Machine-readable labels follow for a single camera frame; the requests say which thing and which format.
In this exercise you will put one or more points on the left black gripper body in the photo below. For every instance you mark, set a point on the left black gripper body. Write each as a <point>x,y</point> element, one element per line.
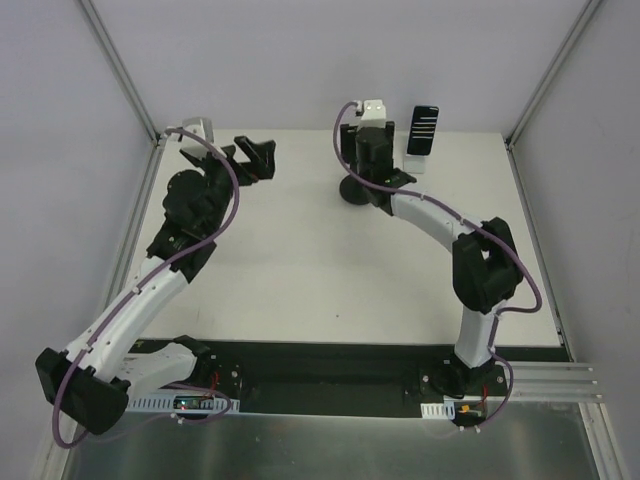
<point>229,163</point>

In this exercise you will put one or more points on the left aluminium frame post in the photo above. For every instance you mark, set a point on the left aluminium frame post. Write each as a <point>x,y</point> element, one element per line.
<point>117,67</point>

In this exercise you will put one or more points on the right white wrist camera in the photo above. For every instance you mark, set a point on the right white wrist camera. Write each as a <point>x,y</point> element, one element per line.
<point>371,114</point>

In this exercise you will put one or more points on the right white cable duct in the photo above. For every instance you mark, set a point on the right white cable duct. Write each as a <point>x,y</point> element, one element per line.
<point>438,411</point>

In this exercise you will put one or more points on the aluminium frame post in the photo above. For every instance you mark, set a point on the aluminium frame post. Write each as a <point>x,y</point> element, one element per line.
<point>117,67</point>
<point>568,45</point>

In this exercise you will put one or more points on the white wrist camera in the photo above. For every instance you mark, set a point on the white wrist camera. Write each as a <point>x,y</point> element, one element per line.
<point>200,127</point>
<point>371,114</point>

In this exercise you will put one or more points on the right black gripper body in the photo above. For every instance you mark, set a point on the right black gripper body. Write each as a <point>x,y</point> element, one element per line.
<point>357,187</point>

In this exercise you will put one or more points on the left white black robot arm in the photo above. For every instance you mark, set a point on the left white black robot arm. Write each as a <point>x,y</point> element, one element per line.
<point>94,378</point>

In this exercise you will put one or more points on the black round stand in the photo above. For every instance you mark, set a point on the black round stand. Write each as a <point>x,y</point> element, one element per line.
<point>354,190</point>

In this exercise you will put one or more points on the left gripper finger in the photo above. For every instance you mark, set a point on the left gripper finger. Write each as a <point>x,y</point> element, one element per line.
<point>252,150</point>
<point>267,172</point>

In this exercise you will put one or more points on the blue edged black phone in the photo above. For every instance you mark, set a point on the blue edged black phone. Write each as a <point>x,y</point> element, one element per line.
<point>422,130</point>

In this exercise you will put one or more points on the left white cable duct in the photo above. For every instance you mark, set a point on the left white cable duct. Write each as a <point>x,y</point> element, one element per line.
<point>186,403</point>

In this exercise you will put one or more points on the white phone stand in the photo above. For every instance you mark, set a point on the white phone stand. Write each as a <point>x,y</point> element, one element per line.
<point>414,164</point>

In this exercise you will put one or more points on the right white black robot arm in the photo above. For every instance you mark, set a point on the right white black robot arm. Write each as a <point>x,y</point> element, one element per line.
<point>485,272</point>

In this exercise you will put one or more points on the right aluminium frame post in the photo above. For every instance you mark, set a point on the right aluminium frame post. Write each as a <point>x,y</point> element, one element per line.
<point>568,45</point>

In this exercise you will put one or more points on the white cable duct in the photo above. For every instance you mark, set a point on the white cable duct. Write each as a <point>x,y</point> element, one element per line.
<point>186,403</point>
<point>438,411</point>

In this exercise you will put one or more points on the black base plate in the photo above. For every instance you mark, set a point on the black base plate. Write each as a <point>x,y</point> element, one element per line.
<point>341,379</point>

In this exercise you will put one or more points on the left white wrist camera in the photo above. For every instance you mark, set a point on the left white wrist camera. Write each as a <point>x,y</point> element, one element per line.
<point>200,127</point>

